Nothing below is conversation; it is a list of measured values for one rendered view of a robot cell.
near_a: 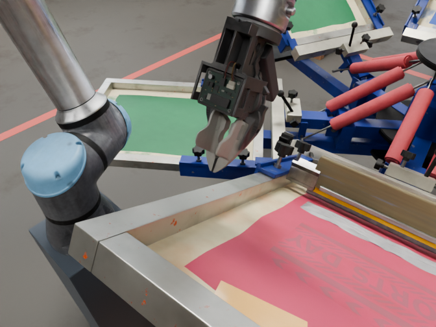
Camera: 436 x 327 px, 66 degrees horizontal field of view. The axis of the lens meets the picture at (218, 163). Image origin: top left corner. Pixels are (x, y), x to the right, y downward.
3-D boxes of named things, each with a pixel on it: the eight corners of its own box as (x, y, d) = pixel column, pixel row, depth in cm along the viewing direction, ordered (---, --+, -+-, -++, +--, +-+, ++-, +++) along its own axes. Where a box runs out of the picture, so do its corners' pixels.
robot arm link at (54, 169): (27, 214, 68) (-3, 165, 59) (67, 169, 78) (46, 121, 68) (80, 228, 66) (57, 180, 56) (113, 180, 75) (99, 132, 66)
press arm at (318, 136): (132, 139, 153) (130, 129, 149) (136, 132, 157) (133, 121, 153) (416, 159, 144) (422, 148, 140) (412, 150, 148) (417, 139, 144)
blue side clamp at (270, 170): (266, 199, 76) (277, 170, 74) (247, 189, 78) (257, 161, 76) (303, 181, 102) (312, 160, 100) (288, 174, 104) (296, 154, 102)
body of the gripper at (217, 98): (186, 102, 45) (214, 10, 42) (218, 106, 53) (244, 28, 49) (233, 122, 42) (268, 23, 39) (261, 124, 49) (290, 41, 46)
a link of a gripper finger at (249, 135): (220, 141, 50) (239, 84, 48) (226, 141, 52) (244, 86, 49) (246, 154, 48) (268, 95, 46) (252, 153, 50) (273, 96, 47)
